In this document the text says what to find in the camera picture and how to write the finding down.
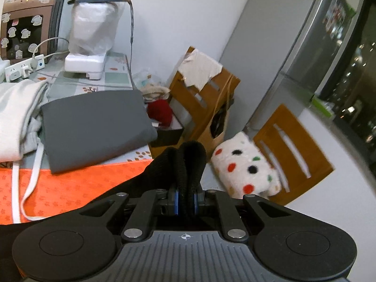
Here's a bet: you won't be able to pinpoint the black trousers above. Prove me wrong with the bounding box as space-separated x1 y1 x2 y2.
1 141 207 281

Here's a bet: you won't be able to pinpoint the polka dot plush blanket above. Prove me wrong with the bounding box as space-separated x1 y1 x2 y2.
211 132 282 199

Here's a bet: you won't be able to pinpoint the black storage box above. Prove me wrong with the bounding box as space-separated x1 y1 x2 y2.
149 115 184 159

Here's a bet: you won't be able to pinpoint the orange patterned tablecloth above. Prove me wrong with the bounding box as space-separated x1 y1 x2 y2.
0 158 155 226

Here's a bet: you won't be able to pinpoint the wooden chair by fridge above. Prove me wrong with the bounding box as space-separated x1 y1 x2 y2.
253 104 334 206

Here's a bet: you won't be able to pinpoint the grey folded garment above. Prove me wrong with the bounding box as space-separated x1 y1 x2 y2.
41 90 157 174

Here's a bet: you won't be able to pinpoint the red knitted hat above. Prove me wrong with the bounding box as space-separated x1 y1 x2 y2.
147 99 173 127

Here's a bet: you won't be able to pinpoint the white folded hoodie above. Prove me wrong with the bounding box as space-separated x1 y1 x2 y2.
0 79 51 162

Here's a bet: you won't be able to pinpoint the silver refrigerator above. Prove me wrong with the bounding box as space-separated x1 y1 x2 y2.
220 0 361 137

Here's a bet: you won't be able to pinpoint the white power strip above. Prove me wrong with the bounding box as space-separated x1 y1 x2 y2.
4 54 45 82

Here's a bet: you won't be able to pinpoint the pink water dispenser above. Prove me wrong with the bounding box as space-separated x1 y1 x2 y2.
1 0 64 64

